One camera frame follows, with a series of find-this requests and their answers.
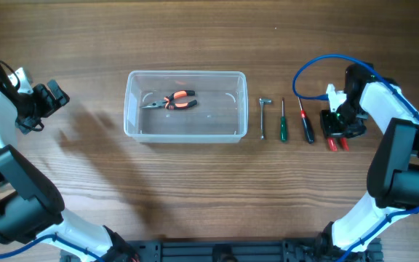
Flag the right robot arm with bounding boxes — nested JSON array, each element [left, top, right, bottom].
[[314, 63, 419, 261]]

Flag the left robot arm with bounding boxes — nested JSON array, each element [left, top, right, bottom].
[[0, 60, 140, 261]]

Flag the orange black needle-nose pliers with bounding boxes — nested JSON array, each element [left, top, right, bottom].
[[141, 90, 198, 110]]

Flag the silver L-shaped socket wrench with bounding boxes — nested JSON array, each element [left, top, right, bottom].
[[259, 98, 272, 140]]

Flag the clear plastic container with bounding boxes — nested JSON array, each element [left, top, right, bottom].
[[124, 71, 249, 143]]

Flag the blue right camera cable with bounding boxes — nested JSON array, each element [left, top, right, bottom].
[[292, 53, 419, 262]]

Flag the black red handled screwdriver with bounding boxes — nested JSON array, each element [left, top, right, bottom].
[[298, 98, 315, 144]]

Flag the blue left camera cable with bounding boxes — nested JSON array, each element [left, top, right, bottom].
[[0, 108, 105, 262]]

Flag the blue camera cable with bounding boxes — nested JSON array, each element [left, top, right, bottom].
[[0, 108, 105, 262], [292, 53, 419, 262]]

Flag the green handled screwdriver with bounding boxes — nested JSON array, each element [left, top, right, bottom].
[[280, 98, 288, 143]]

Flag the red handled snips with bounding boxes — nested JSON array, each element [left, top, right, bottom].
[[327, 137, 349, 151]]

